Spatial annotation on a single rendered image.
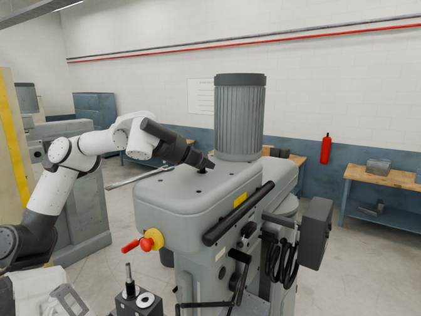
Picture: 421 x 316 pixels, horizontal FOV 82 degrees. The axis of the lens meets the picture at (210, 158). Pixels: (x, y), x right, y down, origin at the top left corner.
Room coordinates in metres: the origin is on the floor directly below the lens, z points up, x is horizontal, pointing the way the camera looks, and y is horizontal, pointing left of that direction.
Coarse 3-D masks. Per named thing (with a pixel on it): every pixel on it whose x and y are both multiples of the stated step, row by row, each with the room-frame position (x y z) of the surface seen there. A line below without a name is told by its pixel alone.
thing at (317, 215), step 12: (312, 204) 0.85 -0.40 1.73; (324, 204) 0.85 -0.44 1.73; (312, 216) 0.76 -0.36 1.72; (324, 216) 0.76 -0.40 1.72; (312, 228) 0.75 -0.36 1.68; (324, 228) 0.73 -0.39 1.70; (300, 240) 0.77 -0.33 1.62; (312, 240) 0.74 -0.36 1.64; (324, 240) 0.76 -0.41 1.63; (300, 252) 0.76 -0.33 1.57; (312, 252) 0.74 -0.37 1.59; (324, 252) 0.81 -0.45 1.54; (300, 264) 0.76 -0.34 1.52; (312, 264) 0.74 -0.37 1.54
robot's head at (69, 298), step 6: (66, 300) 0.47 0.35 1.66; (72, 300) 0.48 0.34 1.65; (54, 306) 0.46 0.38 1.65; (60, 306) 0.46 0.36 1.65; (72, 306) 0.47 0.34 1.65; (78, 306) 0.48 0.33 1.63; (48, 312) 0.48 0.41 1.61; (54, 312) 0.48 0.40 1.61; (60, 312) 0.46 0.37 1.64; (66, 312) 0.46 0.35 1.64; (78, 312) 0.47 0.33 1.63; (90, 312) 0.48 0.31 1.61
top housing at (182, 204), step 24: (192, 168) 0.80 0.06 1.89; (216, 168) 0.80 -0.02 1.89; (240, 168) 0.80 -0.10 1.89; (144, 192) 0.61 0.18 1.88; (168, 192) 0.60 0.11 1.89; (192, 192) 0.60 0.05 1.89; (216, 192) 0.61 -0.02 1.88; (240, 192) 0.72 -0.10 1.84; (144, 216) 0.61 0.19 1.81; (168, 216) 0.56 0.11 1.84; (192, 216) 0.54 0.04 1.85; (216, 216) 0.60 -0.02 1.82; (168, 240) 0.56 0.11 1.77; (192, 240) 0.54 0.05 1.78
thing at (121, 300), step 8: (136, 288) 1.03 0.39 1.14; (120, 296) 1.00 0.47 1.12; (128, 296) 0.99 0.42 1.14; (136, 296) 0.99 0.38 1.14; (144, 296) 0.99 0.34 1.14; (152, 296) 0.99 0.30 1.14; (120, 304) 0.97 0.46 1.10; (128, 304) 0.95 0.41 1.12; (136, 304) 0.95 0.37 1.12; (144, 304) 0.94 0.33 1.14; (152, 304) 0.94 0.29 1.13; (160, 304) 0.97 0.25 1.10; (120, 312) 0.97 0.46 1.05; (128, 312) 0.94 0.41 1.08; (136, 312) 0.91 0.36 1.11; (144, 312) 0.90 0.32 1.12; (152, 312) 0.92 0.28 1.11; (160, 312) 0.97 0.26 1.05
